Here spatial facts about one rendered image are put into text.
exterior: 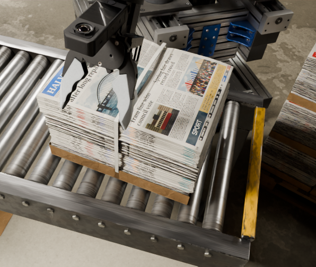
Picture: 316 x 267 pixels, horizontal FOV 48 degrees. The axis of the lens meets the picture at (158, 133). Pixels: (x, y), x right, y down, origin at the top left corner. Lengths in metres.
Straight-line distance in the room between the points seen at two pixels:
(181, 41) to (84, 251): 1.00
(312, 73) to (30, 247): 1.37
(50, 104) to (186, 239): 0.43
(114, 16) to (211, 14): 1.16
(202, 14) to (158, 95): 0.90
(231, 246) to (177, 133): 0.31
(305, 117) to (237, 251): 0.82
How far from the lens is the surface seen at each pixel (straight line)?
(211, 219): 0.89
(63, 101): 0.60
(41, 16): 2.93
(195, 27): 1.64
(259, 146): 1.03
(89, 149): 0.87
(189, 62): 0.88
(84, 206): 0.89
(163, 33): 1.41
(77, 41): 0.48
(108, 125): 0.75
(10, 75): 1.22
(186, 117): 0.75
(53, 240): 1.74
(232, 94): 1.17
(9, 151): 1.03
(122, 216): 0.87
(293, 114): 1.56
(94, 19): 0.51
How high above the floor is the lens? 1.58
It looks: 51 degrees down
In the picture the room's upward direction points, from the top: 8 degrees clockwise
